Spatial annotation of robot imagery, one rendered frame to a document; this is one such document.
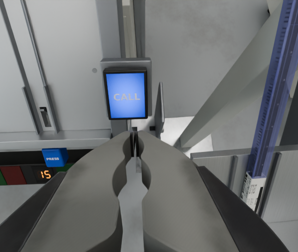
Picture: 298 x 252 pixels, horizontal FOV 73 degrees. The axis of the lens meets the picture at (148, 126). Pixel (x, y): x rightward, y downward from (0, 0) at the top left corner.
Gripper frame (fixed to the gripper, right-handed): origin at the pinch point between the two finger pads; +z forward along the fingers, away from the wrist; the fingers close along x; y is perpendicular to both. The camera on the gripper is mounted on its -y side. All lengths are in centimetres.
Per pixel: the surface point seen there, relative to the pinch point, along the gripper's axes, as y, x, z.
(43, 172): 13.9, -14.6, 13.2
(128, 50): 2, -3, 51
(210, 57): 14, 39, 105
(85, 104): 2.8, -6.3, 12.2
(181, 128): 43, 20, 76
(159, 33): 2, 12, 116
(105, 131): 6.3, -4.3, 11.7
